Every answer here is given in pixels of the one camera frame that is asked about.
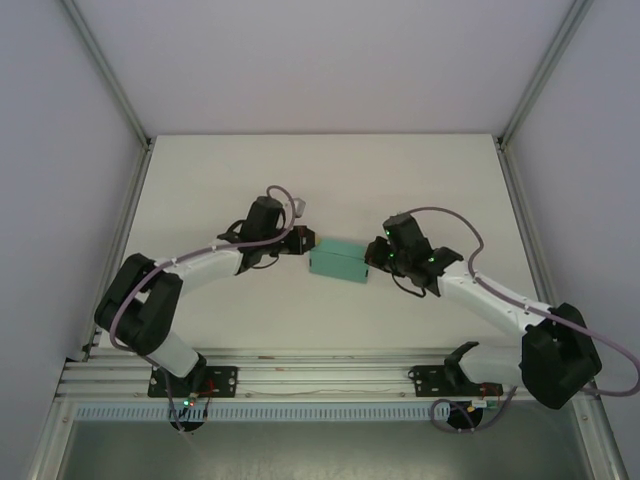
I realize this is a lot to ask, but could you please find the grey metal sheet panel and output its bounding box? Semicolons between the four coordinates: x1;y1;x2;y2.
29;419;626;480

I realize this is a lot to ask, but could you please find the aluminium table side rail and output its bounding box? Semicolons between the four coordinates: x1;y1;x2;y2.
27;142;154;480
494;139;631;480

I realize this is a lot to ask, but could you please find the aluminium mounting rail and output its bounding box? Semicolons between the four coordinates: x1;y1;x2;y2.
57;348;531;401

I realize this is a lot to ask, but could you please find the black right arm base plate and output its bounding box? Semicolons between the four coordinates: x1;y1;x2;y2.
409;364;501;399

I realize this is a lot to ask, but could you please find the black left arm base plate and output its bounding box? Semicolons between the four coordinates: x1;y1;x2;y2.
147;365;239;399

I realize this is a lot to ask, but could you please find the slotted grey cable duct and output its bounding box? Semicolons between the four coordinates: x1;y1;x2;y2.
74;405;501;422

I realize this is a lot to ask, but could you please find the aluminium frame post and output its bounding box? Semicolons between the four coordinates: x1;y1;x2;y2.
62;0;154;149
497;0;596;146

